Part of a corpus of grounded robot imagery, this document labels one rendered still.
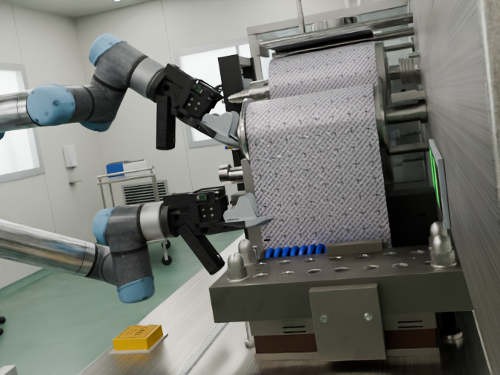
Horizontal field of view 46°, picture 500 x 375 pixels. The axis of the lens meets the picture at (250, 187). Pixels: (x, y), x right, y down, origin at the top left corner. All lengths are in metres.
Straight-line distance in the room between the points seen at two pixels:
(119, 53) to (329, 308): 0.66
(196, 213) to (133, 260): 0.17
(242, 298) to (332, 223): 0.24
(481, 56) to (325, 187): 0.87
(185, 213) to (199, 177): 5.98
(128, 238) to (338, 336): 0.48
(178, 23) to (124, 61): 5.95
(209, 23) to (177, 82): 5.85
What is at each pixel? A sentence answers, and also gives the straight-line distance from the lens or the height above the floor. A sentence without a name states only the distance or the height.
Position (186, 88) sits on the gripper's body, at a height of 1.36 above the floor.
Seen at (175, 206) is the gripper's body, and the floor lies 1.14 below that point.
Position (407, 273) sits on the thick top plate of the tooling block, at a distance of 0.89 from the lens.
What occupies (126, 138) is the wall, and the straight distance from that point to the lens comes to 7.44.
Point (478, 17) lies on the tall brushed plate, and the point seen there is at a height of 1.31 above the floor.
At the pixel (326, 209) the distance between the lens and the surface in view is 1.07.
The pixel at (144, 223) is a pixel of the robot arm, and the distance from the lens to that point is 1.14.
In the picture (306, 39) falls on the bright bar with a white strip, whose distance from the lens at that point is 1.37.
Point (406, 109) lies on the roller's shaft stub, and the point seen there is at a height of 1.26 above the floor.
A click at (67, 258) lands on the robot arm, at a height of 1.06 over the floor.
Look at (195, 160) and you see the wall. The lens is 7.10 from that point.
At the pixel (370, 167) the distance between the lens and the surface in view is 1.05.
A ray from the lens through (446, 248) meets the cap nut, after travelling 0.90.
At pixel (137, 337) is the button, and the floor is 0.92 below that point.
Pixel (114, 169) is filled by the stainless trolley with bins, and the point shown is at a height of 0.97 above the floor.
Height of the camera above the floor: 1.29
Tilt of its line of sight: 7 degrees down
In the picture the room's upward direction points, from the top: 9 degrees counter-clockwise
